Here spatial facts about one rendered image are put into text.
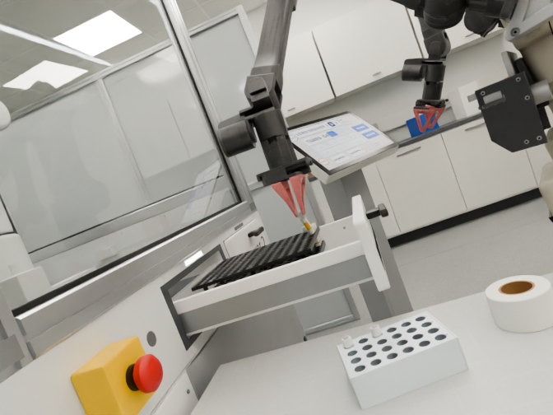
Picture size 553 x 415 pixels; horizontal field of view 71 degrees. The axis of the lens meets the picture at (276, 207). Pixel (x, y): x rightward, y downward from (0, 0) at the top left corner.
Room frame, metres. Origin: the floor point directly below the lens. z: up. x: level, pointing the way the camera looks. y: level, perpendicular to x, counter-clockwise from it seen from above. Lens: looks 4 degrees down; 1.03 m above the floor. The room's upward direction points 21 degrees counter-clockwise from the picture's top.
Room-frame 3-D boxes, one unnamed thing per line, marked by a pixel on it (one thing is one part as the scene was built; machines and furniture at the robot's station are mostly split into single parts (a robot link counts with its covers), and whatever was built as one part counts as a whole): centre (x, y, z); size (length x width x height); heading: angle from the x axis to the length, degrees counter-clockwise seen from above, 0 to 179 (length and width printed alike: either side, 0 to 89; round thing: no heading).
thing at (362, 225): (0.68, -0.13, 0.87); 0.29 x 0.02 x 0.11; 167
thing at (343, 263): (0.73, 0.07, 0.86); 0.40 x 0.26 x 0.06; 77
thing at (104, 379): (0.43, 0.24, 0.88); 0.07 x 0.05 x 0.07; 167
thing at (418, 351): (0.44, -0.07, 0.78); 0.12 x 0.08 x 0.04; 90
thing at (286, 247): (0.73, 0.06, 0.87); 0.22 x 0.18 x 0.06; 77
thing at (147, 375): (0.42, 0.20, 0.88); 0.04 x 0.03 x 0.04; 167
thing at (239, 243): (1.06, 0.11, 0.87); 0.29 x 0.02 x 0.11; 167
